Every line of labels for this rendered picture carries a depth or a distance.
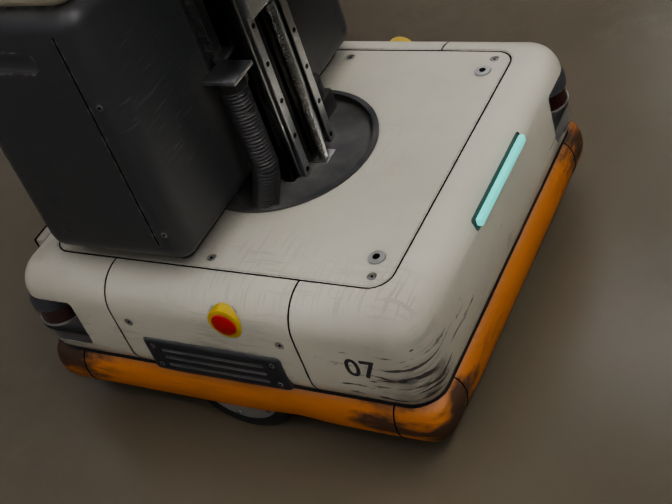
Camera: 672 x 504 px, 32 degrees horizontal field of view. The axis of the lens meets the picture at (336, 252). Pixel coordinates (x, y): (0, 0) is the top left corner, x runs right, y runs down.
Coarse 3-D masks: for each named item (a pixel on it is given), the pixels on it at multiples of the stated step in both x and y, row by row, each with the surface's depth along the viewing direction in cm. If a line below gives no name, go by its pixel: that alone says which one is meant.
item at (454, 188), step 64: (384, 64) 179; (448, 64) 174; (512, 64) 169; (384, 128) 167; (448, 128) 162; (512, 128) 161; (576, 128) 182; (320, 192) 159; (384, 192) 156; (448, 192) 152; (512, 192) 160; (64, 256) 166; (128, 256) 161; (192, 256) 157; (256, 256) 153; (320, 256) 149; (384, 256) 145; (448, 256) 145; (512, 256) 164; (64, 320) 171; (128, 320) 161; (192, 320) 154; (256, 320) 148; (320, 320) 143; (384, 320) 139; (448, 320) 145; (128, 384) 175; (192, 384) 165; (256, 384) 159; (320, 384) 152; (384, 384) 145; (448, 384) 148
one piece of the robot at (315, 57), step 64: (0, 0) 131; (64, 0) 129; (128, 0) 136; (192, 0) 145; (320, 0) 174; (0, 64) 141; (64, 64) 134; (128, 64) 137; (192, 64) 148; (256, 64) 153; (320, 64) 176; (0, 128) 149; (64, 128) 143; (128, 128) 139; (192, 128) 149; (256, 128) 150; (320, 128) 169; (64, 192) 153; (128, 192) 147; (192, 192) 151; (256, 192) 158
